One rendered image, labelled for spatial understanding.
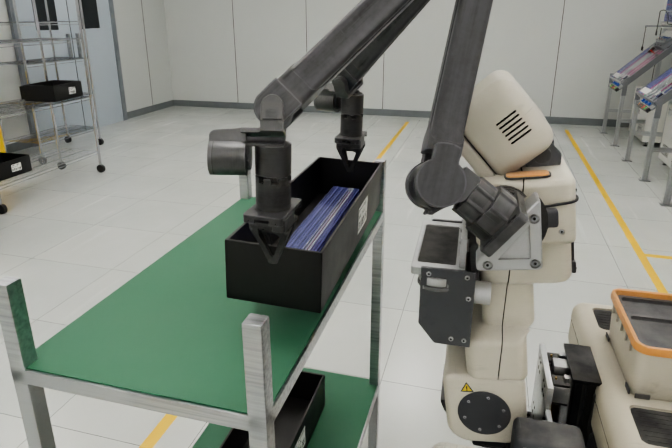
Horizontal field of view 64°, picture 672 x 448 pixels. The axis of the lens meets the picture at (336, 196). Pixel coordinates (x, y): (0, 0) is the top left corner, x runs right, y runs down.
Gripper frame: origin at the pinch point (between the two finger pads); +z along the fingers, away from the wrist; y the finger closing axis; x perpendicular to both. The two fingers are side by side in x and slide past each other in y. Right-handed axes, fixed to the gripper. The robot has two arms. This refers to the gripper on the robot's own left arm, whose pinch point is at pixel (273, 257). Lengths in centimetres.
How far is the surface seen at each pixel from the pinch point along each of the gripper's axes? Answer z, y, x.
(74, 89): 35, -353, -329
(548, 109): 80, -734, 133
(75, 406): 113, -71, -112
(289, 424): 74, -44, -12
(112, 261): 114, -191, -181
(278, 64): 39, -742, -272
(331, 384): 75, -65, -5
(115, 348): 16.5, 9.4, -25.4
